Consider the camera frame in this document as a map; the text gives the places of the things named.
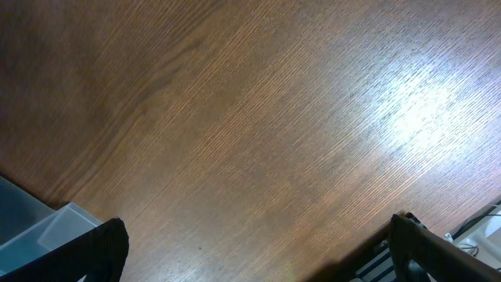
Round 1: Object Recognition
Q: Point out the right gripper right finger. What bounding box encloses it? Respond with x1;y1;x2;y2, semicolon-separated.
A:
388;214;500;282

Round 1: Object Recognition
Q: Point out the clear plastic storage container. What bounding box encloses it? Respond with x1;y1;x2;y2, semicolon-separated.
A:
1;178;102;275

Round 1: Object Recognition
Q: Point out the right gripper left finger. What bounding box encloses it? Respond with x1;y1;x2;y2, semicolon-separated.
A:
1;218;129;282

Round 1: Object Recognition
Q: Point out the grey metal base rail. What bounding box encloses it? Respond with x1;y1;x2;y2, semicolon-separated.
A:
348;213;427;282

